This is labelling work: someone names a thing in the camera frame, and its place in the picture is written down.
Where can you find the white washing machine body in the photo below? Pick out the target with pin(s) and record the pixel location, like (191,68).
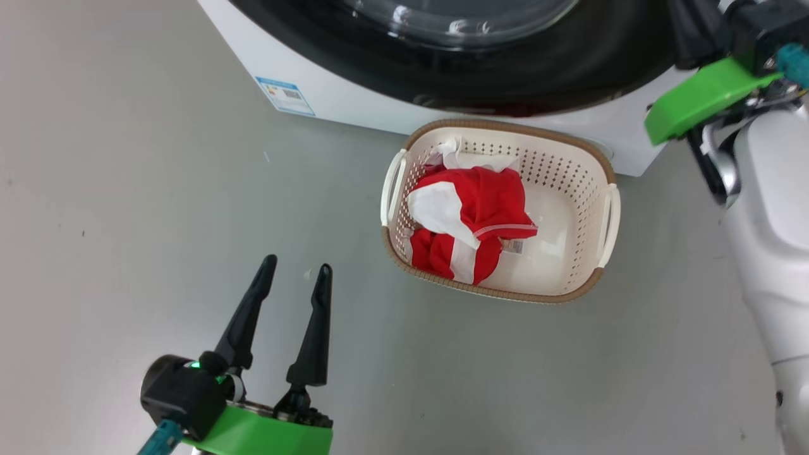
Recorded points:
(354,101)

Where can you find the blue energy label sticker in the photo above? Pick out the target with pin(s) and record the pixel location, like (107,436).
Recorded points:
(285,96)

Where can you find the red and white garment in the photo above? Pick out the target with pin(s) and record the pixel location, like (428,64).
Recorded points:
(493,202)

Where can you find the black round glass door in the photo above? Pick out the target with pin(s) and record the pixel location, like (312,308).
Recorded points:
(569,82)

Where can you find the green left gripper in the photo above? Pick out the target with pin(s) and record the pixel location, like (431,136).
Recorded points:
(265,436)

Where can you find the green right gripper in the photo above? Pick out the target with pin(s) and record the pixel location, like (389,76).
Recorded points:
(701,98)

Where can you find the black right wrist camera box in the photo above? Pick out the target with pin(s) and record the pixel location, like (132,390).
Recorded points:
(768,28)

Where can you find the cream perforated laundry basket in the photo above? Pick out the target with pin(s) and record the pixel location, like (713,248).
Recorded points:
(562,253)

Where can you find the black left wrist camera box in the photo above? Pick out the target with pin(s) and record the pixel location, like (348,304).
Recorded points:
(180,395)

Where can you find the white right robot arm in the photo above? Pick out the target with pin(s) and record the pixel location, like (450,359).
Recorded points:
(771,221)

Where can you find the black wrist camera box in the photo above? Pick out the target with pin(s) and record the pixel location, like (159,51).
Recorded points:
(180,395)
(768,28)

